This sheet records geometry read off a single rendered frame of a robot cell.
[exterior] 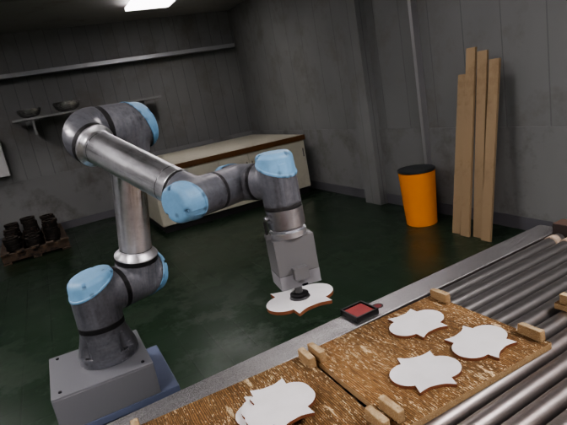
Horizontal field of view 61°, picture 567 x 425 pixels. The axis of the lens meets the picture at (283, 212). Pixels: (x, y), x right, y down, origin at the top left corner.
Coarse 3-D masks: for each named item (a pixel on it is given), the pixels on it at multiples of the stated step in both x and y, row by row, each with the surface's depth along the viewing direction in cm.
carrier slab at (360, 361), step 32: (384, 320) 124; (448, 320) 118; (480, 320) 116; (352, 352) 112; (384, 352) 110; (416, 352) 108; (448, 352) 106; (512, 352) 102; (352, 384) 101; (384, 384) 99; (480, 384) 94; (416, 416) 88
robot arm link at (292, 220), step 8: (296, 208) 93; (272, 216) 93; (280, 216) 92; (288, 216) 92; (296, 216) 93; (304, 216) 96; (272, 224) 94; (280, 224) 93; (288, 224) 93; (296, 224) 93; (280, 232) 94; (288, 232) 94
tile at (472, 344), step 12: (456, 336) 110; (468, 336) 109; (480, 336) 108; (492, 336) 107; (504, 336) 106; (456, 348) 105; (468, 348) 104; (480, 348) 104; (492, 348) 103; (504, 348) 103; (468, 360) 101
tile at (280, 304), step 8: (304, 288) 104; (312, 288) 103; (320, 288) 102; (328, 288) 102; (272, 296) 104; (280, 296) 102; (288, 296) 101; (312, 296) 99; (320, 296) 99; (328, 296) 99; (272, 304) 99; (280, 304) 98; (288, 304) 98; (296, 304) 97; (304, 304) 96; (312, 304) 96; (320, 304) 96; (272, 312) 96; (280, 312) 95; (288, 312) 95; (296, 312) 94; (304, 312) 94
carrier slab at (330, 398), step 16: (272, 368) 112; (288, 368) 111; (304, 368) 110; (240, 384) 108; (256, 384) 107; (272, 384) 106; (320, 384) 103; (336, 384) 102; (208, 400) 105; (224, 400) 103; (240, 400) 102; (320, 400) 98; (336, 400) 97; (352, 400) 96; (160, 416) 102; (176, 416) 101; (192, 416) 100; (208, 416) 99; (224, 416) 98; (320, 416) 93; (336, 416) 92; (352, 416) 92
